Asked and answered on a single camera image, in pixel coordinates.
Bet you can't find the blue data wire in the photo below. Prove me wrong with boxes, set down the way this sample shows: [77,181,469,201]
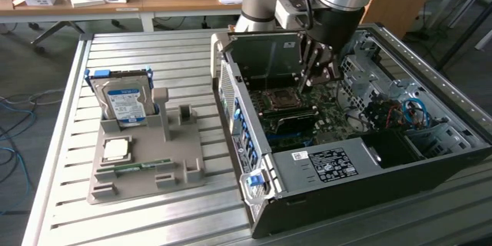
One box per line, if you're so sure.
[401,97,432,129]

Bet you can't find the grey disk bay tray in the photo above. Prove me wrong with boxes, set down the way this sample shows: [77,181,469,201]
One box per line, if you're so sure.
[403,123,472,159]

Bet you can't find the silver CPU chip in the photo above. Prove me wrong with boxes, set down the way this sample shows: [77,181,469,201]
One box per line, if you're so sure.
[103,139,129,160]

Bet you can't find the green RAM stick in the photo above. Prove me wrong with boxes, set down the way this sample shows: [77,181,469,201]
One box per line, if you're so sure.
[99,158,172,172]

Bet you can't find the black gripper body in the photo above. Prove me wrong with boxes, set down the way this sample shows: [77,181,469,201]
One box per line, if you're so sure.
[305,6,365,47]

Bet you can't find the graphics card with metal bracket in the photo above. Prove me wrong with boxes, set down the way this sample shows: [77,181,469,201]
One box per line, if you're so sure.
[264,112,323,137]

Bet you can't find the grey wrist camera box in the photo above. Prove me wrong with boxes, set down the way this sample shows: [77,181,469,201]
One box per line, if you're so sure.
[275,0,320,29]

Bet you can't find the grey power supply unit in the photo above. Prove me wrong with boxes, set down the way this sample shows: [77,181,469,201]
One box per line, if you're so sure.
[268,137,385,195]

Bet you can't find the blue case latch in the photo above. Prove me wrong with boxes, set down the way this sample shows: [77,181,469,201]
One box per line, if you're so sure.
[245,172,267,190]

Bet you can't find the blue expansion slot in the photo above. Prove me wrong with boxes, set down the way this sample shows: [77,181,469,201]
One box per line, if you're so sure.
[268,132,305,141]

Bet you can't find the silver hard disk blue label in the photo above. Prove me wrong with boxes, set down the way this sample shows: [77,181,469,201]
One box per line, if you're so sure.
[92,80,149,128]

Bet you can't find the green motherboard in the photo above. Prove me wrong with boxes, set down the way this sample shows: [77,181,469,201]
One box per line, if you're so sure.
[245,74,369,153]

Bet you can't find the wooden desk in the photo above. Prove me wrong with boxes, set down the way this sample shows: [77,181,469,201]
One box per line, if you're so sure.
[0,0,353,33]

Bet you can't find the silver disk bay cage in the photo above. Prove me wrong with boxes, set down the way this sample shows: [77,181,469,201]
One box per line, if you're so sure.
[337,54,381,111]

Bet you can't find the grey floor cable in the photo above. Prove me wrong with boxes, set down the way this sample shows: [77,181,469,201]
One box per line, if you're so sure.
[0,89,64,106]

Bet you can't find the blue disk caddy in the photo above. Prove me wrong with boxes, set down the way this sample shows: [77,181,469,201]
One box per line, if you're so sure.
[83,67,161,120]

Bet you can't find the red power wire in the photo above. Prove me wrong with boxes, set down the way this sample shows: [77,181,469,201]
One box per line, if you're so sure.
[388,104,408,126]

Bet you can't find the blue floor cable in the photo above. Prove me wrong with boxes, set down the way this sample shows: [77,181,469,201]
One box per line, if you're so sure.
[0,96,37,215]

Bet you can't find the grey parts rack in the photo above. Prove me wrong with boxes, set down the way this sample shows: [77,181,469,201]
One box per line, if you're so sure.
[87,86,208,206]

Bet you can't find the open black PC case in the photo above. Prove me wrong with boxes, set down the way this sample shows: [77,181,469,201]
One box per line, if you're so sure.
[209,22,492,240]

